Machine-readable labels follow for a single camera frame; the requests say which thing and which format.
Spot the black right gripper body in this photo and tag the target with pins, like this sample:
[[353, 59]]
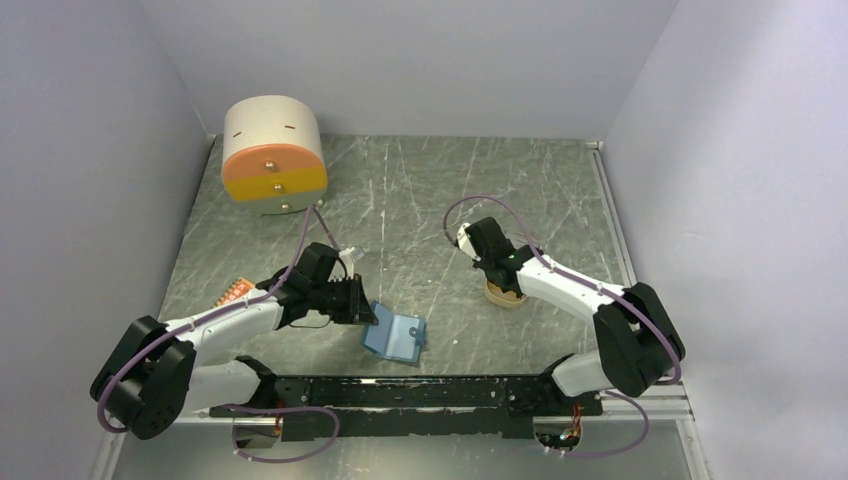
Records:
[[484, 266]]

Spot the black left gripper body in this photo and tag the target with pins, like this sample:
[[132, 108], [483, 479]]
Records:
[[333, 297]]

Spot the blue leather card holder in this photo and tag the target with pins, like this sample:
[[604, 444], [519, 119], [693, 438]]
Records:
[[395, 337]]

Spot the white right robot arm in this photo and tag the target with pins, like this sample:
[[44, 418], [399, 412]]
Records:
[[637, 343]]

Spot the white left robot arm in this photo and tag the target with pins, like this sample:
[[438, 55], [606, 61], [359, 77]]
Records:
[[161, 370]]

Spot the beige oval card tray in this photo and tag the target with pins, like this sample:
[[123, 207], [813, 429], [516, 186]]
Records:
[[503, 298]]

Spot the orange patterned card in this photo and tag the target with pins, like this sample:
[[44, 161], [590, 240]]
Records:
[[236, 290]]

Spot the cream drawer box orange front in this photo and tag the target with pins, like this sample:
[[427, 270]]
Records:
[[272, 159]]

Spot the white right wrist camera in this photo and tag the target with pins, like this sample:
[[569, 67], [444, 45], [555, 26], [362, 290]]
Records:
[[463, 241]]

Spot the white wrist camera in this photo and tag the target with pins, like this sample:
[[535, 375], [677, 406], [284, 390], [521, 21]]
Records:
[[463, 241], [349, 257]]

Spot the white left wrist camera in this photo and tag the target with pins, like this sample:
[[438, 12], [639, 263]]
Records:
[[349, 257]]

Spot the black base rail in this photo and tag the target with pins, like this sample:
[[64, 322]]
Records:
[[312, 407]]

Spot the aluminium frame rail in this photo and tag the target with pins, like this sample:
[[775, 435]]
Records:
[[672, 448]]

